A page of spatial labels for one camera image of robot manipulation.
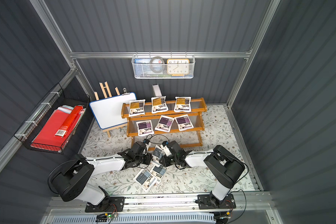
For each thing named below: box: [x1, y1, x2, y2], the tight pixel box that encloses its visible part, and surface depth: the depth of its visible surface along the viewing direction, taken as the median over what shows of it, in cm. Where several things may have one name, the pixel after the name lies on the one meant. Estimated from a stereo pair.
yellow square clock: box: [167, 58, 190, 77], surface depth 91 cm
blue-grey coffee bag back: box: [150, 144, 165, 166], surface depth 91 cm
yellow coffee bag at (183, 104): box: [174, 96, 192, 113], surface depth 80 cm
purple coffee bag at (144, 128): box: [135, 119, 155, 137], surface depth 88 cm
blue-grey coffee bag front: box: [133, 168, 158, 193], surface depth 82 cm
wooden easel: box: [93, 81, 121, 101], surface depth 88 cm
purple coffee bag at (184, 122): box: [174, 114, 195, 132], surface depth 91 cm
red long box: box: [54, 105, 84, 137], surface depth 74 cm
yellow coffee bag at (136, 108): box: [128, 98, 146, 117], surface depth 80 cm
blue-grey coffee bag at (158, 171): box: [149, 164, 168, 184], surface depth 86 cm
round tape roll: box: [149, 56, 165, 74], surface depth 91 cm
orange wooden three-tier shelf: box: [120, 97, 208, 149], surface depth 88 cm
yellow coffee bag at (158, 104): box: [151, 96, 169, 114], surface depth 80 cm
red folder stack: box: [30, 105, 86, 153], surface depth 72 cm
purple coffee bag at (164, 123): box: [154, 115, 175, 133], surface depth 91 cm
